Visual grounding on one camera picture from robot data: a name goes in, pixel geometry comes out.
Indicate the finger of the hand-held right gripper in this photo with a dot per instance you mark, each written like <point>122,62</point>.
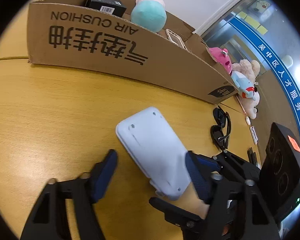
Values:
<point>170,208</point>
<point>207,163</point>

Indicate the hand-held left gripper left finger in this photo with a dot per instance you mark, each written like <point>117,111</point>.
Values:
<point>103,177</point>

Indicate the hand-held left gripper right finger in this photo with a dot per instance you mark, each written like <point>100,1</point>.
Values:
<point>197,180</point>

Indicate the white calculator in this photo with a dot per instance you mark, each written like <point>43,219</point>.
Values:
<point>152,150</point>

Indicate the cardboard box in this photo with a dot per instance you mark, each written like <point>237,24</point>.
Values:
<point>115,62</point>

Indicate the wooden desktop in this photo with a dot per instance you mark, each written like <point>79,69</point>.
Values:
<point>52,105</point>

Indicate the black sunglasses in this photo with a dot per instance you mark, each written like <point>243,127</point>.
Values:
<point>221,133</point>

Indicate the small black object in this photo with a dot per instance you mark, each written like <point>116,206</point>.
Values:
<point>251,155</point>

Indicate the white earbuds case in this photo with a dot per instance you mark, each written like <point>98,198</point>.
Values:
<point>247,121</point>

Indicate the pink pen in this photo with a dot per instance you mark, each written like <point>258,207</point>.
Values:
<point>242,107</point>

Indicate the white plush with black ears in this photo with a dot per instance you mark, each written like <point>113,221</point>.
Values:
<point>251,105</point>

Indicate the blue plush with red vest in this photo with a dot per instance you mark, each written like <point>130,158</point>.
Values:
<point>242,82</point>

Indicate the cream plush toy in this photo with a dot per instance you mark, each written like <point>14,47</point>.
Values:
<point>245,68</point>

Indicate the pink plush bear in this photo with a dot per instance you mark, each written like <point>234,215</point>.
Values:
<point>223,60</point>

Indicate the beige phone case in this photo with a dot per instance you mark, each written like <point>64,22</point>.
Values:
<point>173,37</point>

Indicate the row of yellow sticky notes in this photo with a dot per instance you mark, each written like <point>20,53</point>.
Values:
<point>255,23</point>

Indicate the teal round plush toy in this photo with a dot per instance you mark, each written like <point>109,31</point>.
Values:
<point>147,15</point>

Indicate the cartoon picture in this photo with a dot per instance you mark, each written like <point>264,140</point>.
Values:
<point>261,5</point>

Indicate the black product box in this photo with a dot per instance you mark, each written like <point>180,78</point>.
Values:
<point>105,5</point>

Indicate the blue wall banner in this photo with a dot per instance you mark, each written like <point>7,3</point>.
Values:
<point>285,80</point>

